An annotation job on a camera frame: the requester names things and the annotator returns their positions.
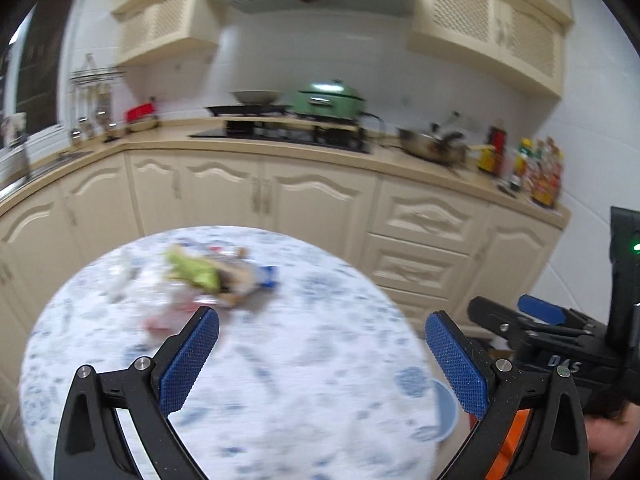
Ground wide cream lattice wall cabinet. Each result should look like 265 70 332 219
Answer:
406 0 575 100

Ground cream kitchen base cabinets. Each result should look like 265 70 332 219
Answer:
0 149 571 411

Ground hanging utensil rack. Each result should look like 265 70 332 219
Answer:
68 54 127 145

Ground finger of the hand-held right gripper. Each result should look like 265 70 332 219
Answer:
517 294 608 336
467 296 538 356

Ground steel frying pan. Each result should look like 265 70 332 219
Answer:
397 122 497 167

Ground black gas stove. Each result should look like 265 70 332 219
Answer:
188 119 374 156

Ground red white wrapper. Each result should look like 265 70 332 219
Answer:
142 307 198 337

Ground black griddle pan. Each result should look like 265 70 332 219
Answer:
205 104 294 118

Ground green electric pot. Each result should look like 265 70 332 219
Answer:
291 78 367 123

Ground clear plastic wrapper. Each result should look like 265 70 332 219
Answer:
106 254 201 313

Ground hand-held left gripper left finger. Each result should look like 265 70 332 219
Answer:
52 305 221 480

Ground light blue trash bin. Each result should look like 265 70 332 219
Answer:
430 377 459 444

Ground orange plastic bag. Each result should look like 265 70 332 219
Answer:
486 406 532 480

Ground yellow cap bottle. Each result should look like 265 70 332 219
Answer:
511 138 534 192

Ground green snack wrapper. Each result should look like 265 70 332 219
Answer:
164 249 224 292

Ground black power cord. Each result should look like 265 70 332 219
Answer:
359 109 403 152

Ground dark sauce bottle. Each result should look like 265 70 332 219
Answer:
476 119 509 177

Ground red box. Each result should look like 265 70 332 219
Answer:
125 102 160 124

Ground window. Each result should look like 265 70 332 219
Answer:
0 0 83 128

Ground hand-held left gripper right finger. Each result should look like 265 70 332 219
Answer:
424 310 591 480

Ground person's right hand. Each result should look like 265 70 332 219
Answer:
586 414 632 479

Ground black spatula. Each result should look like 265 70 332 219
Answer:
429 110 467 143

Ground row of seasoning packets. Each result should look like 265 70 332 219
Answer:
529 136 567 209

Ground grey wok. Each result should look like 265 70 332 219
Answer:
229 89 287 107

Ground small cream lattice wall cabinet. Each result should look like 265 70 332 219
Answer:
111 0 222 67

